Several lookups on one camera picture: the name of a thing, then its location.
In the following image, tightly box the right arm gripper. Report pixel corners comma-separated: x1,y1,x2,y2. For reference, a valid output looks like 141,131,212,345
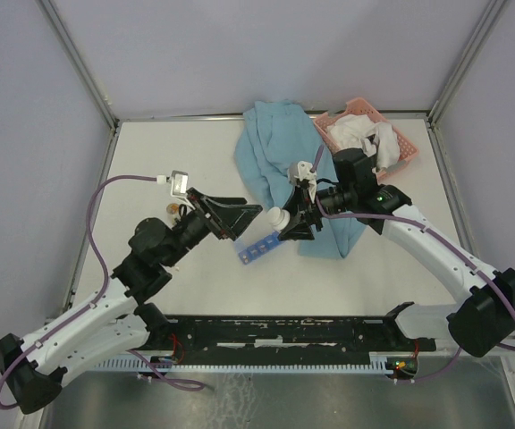
275,184,355,241

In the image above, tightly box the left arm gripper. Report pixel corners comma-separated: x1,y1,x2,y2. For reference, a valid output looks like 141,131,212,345
163,188,263,267

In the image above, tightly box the white cap pill bottle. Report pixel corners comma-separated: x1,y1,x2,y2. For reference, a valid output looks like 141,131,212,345
266,206,291,232

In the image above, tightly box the amber pill bottle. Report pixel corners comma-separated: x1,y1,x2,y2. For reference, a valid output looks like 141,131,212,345
166,203,187,224

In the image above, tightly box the blue weekly pill organizer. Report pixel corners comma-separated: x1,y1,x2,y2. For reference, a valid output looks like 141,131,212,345
233,232,282,265

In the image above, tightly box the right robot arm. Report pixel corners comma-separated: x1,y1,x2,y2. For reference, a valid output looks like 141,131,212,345
267,148,515,358

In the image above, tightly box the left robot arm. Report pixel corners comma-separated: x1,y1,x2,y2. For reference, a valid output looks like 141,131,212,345
0,188,262,415

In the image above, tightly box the light blue cloth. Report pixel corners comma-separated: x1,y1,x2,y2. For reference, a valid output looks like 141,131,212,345
234,101,365,259

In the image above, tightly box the white crumpled cloth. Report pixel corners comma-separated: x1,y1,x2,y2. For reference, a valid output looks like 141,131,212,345
327,114,401,171

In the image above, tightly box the pink perforated plastic basket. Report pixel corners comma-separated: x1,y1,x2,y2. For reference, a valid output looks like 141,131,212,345
314,97,419,181

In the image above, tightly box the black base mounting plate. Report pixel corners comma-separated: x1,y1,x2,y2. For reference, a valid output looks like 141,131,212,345
143,315,436,363

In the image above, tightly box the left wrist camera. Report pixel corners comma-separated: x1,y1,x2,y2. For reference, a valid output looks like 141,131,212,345
167,170,189,199

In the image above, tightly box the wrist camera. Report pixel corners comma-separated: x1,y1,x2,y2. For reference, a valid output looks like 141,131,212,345
167,170,189,199
287,161,317,200

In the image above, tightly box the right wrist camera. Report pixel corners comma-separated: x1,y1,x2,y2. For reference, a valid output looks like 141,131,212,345
287,161,317,200

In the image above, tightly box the white cable duct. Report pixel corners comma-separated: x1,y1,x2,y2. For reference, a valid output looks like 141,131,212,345
91,354,393,375

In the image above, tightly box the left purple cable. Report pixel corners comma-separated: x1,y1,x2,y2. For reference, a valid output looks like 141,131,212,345
0,174,207,410

